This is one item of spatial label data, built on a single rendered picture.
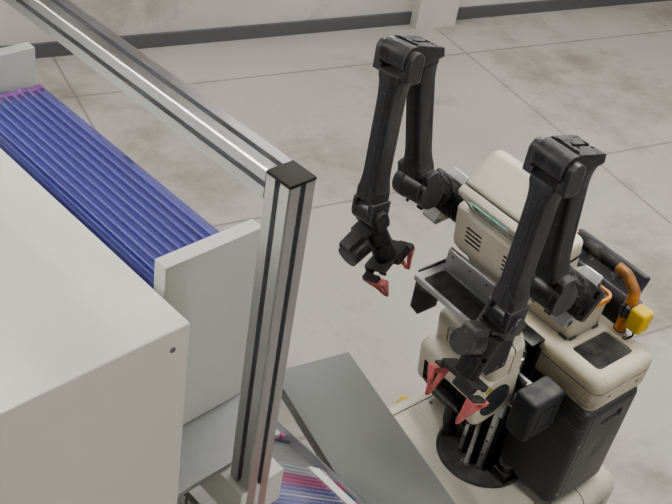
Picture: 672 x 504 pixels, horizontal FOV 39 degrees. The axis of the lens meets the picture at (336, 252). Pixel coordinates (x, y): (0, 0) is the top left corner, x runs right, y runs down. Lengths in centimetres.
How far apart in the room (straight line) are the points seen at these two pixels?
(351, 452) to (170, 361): 140
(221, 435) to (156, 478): 19
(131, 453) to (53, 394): 19
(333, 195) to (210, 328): 313
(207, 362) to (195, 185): 303
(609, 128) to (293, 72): 180
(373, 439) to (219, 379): 115
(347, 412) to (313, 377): 15
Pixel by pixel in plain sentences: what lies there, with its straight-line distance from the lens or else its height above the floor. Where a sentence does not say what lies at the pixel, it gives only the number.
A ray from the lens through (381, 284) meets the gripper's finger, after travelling 230.
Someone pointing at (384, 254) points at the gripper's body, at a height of 110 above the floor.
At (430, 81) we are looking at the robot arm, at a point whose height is 153.
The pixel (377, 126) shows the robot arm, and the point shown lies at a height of 144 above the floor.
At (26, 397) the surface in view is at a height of 172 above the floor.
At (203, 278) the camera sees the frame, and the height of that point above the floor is 167.
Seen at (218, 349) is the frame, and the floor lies 152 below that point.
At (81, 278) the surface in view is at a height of 172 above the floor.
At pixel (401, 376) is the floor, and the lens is 358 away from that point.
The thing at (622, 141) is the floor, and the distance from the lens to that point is 551.
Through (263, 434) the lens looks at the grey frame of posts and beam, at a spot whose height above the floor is 149.
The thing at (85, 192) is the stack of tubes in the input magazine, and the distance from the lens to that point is 142.
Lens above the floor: 247
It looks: 37 degrees down
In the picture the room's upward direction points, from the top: 10 degrees clockwise
